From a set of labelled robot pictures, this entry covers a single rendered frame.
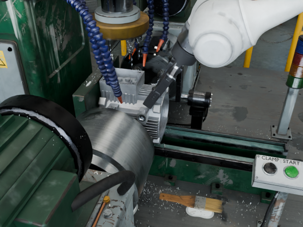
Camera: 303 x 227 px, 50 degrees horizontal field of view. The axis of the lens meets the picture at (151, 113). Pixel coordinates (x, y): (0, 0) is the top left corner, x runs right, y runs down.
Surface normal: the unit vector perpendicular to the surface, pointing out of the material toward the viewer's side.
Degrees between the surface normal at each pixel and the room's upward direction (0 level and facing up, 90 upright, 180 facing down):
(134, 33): 90
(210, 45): 96
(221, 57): 94
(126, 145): 39
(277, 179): 23
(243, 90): 0
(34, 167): 50
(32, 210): 0
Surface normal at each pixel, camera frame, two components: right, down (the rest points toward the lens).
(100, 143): 0.28, -0.75
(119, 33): 0.11, 0.56
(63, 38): 0.97, 0.14
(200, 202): 0.00, -0.83
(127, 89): -0.24, 0.54
